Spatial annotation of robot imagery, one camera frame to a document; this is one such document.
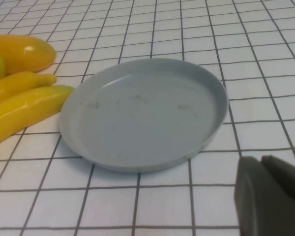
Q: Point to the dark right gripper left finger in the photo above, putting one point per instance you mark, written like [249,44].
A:
[260,209]

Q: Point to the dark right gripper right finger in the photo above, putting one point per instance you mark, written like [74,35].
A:
[290,179]

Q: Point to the yellow plastic banana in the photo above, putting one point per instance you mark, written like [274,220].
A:
[27,108]
[17,83]

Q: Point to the white black-grid tablecloth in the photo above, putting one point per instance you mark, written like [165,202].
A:
[162,209]

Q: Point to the grey round plate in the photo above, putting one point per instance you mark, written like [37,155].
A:
[142,118]

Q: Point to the yellow plastic mango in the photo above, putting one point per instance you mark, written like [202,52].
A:
[24,51]

